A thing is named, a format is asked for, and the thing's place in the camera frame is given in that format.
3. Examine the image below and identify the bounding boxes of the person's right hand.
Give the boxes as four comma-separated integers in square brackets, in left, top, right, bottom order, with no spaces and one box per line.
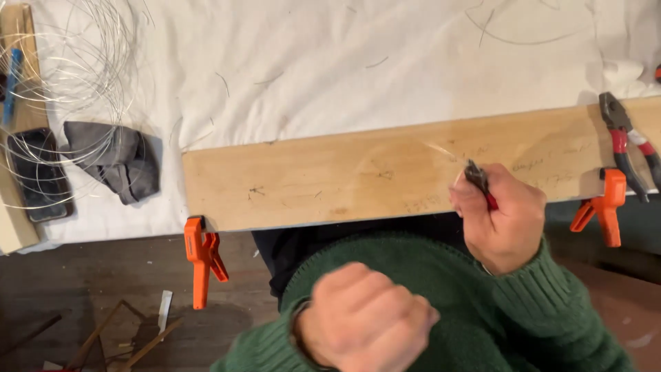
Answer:
[448,163,548,276]

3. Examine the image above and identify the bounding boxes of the thin silver wire piece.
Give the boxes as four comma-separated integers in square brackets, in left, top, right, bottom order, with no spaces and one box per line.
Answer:
[421,141,468,165]

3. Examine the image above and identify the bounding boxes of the small red-handled pliers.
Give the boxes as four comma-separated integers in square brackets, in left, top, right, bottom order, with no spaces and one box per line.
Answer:
[463,159,500,211]

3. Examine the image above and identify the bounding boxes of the wooden sticks on floor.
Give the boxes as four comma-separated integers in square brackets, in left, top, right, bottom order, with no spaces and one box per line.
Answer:
[66,299,184,372]

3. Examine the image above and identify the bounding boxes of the person's green sweater torso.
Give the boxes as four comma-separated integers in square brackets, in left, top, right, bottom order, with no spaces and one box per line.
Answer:
[251,211,522,372]

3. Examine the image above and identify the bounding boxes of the person's left hand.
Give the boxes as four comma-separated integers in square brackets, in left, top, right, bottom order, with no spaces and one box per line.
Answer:
[296,261,441,372]

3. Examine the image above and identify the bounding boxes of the long curved wire offcut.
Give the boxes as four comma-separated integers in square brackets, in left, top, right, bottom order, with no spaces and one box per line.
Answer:
[464,6,579,48]

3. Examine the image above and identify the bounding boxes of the black smartphone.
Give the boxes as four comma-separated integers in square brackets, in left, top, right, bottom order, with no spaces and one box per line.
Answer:
[6,127,74,223]

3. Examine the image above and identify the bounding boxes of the white table cloth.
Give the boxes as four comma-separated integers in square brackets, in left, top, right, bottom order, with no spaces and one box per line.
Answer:
[21,0,661,255]

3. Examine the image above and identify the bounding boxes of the large red-handled combination pliers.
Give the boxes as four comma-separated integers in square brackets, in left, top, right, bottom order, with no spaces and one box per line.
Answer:
[598,91,661,204]

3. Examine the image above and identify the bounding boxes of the long wooden board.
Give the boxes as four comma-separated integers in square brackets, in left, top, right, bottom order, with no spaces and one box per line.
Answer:
[182,96,661,233]

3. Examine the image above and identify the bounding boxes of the grey cloth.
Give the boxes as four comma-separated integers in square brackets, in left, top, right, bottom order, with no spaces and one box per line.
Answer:
[61,121,161,206]

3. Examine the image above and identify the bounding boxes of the white paper strip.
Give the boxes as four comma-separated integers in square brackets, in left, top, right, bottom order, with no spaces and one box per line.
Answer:
[157,290,174,335]

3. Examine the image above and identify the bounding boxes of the small wooden plank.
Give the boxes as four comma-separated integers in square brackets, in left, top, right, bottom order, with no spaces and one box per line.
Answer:
[0,2,50,255]

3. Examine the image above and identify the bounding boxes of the coil of silver wire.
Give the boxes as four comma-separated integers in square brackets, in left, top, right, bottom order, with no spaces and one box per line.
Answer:
[0,0,150,211]

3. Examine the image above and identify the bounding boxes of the orange spring clamp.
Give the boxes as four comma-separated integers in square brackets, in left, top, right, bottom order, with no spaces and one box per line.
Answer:
[569,168,628,248]
[184,216,230,311]

